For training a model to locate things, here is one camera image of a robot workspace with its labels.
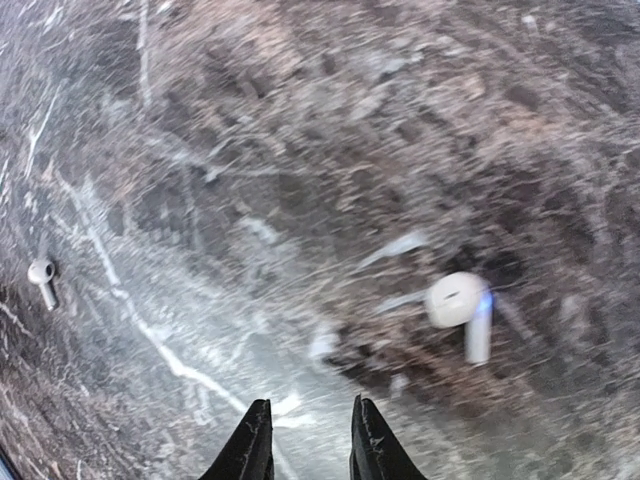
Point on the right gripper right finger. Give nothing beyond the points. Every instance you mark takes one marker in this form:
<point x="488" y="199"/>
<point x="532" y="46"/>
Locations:
<point x="376" y="453"/>

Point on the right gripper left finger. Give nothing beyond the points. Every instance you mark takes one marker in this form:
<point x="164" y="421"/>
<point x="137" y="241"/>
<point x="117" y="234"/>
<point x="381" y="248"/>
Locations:
<point x="247" y="455"/>

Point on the white stem earbud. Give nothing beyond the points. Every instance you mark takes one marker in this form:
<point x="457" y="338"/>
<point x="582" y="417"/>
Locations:
<point x="463" y="298"/>
<point x="41" y="273"/>

